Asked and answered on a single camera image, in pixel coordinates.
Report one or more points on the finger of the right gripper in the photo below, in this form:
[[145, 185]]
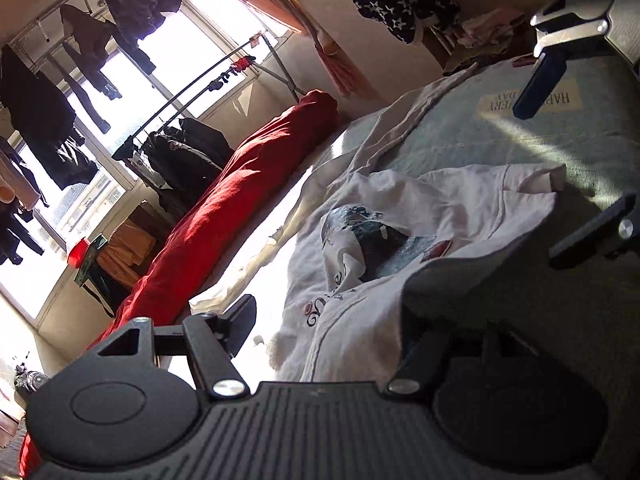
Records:
[[566, 30]]

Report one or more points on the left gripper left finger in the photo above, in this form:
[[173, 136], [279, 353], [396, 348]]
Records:
[[126, 360]]

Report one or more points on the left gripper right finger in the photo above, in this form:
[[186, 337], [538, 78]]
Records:
[[567, 291]]

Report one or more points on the white printed t-shirt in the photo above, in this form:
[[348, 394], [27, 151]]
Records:
[[362, 234]]

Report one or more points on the hanging dark clothes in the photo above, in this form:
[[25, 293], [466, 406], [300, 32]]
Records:
[[66, 45]]

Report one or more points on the metal clothes drying rack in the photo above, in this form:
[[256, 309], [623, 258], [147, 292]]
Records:
[[239, 62]]

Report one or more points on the red rolled duvet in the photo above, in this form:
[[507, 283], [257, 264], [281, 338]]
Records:
[[74, 433]]

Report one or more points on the green bed blanket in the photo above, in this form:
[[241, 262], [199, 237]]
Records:
[[590, 127]]

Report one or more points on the orange cloth on chair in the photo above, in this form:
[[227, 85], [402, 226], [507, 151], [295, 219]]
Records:
[[124, 252]]

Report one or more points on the red plastic bowl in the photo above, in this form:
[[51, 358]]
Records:
[[77, 254]]

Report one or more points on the dark jackets on rack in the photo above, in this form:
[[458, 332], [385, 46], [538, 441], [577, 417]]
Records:
[[189, 159]]

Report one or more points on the orange red curtain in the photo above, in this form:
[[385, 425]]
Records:
[[346, 76]]

